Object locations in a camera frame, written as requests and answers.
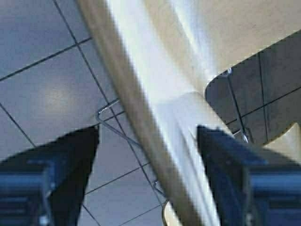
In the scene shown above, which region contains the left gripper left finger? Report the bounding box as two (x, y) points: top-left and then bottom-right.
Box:
(0, 126), (99, 226)

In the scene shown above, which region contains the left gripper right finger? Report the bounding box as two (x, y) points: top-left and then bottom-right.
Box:
(197, 125), (301, 226)

